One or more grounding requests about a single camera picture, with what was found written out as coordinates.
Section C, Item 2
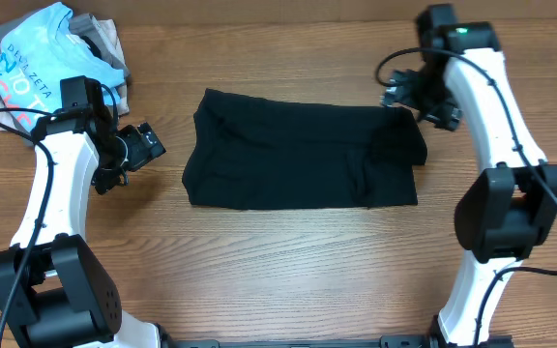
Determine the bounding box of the black t-shirt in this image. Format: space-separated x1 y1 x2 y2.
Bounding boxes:
182 89 427 210

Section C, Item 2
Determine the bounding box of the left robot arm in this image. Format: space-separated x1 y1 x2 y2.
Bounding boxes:
0 75 174 348

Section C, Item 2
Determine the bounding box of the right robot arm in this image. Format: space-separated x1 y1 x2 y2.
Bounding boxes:
381 4 557 347

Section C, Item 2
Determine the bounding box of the light blue printed t-shirt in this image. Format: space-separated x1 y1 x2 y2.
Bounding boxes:
0 2 130 131

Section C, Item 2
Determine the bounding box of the grey folded garment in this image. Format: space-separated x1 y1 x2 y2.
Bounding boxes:
0 12 132 149

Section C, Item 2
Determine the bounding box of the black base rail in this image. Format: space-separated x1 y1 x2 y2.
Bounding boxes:
171 333 516 348

